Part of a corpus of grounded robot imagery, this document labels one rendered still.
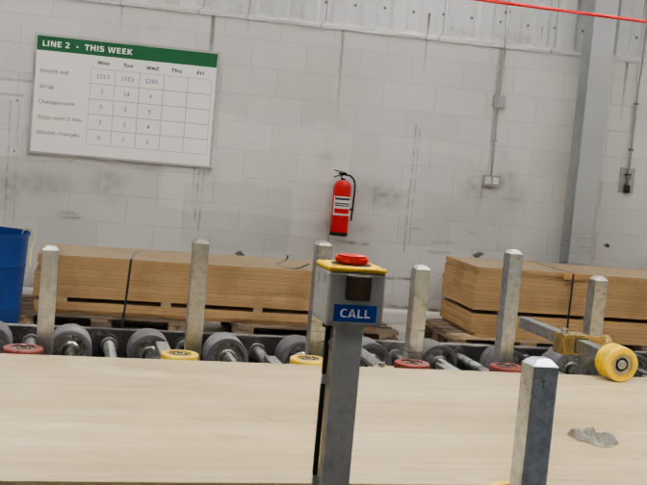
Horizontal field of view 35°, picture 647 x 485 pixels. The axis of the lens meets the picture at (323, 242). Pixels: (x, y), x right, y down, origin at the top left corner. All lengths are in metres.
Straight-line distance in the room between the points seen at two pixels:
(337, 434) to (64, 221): 7.28
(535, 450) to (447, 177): 7.53
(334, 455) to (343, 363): 0.11
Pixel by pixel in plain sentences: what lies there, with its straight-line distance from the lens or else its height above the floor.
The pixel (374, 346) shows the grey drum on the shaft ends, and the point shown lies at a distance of 2.82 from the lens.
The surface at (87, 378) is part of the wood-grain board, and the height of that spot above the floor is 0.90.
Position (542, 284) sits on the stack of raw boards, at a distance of 7.77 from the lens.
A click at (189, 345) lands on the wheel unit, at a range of 2.31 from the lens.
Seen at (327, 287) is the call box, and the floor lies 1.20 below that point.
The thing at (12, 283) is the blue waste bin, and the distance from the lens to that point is 6.84.
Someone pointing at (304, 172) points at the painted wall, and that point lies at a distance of 8.53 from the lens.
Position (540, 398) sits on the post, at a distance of 1.33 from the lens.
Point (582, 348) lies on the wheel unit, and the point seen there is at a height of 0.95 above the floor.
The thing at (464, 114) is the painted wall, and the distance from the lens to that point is 8.86.
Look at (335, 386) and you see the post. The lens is 1.24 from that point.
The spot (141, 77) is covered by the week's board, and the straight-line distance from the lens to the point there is 8.41.
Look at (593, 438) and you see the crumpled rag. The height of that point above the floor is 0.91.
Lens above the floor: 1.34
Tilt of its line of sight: 5 degrees down
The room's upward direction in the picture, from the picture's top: 5 degrees clockwise
